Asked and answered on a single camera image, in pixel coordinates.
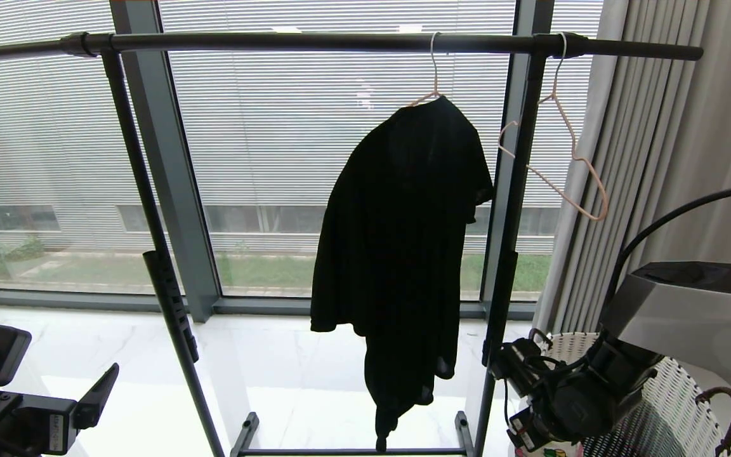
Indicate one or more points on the cream printed garment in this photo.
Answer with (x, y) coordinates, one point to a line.
(549, 452)

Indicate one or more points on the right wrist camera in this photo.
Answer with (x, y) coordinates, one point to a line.
(514, 362)

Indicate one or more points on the beige curtain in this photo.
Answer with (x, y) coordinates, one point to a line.
(657, 127)

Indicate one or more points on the window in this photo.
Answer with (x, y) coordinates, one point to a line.
(245, 158)

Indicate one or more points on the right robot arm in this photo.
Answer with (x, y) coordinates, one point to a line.
(689, 317)

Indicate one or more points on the black clothes rack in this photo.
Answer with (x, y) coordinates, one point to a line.
(276, 42)

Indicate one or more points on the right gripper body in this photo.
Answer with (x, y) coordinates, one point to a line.
(575, 412)

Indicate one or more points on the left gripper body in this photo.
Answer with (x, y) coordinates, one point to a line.
(23, 422)

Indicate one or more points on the pink clothes hanger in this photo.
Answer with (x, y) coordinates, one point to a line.
(434, 70)
(572, 136)

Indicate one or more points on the black garment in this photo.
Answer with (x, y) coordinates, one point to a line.
(403, 254)

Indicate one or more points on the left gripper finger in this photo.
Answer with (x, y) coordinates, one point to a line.
(96, 397)

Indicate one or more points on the white laundry basket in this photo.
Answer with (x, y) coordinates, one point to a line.
(676, 406)

